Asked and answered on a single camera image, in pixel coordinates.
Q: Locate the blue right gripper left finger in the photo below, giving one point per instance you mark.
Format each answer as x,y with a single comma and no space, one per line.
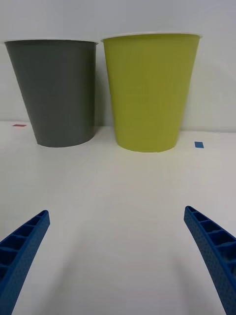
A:
22,256

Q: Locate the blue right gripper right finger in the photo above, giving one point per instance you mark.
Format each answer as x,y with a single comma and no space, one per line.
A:
216,248

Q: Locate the yellow-green plastic waste bin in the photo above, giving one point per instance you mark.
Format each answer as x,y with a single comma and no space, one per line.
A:
147,98

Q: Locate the grey plastic waste bin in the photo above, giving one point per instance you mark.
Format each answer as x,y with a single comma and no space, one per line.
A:
59,98

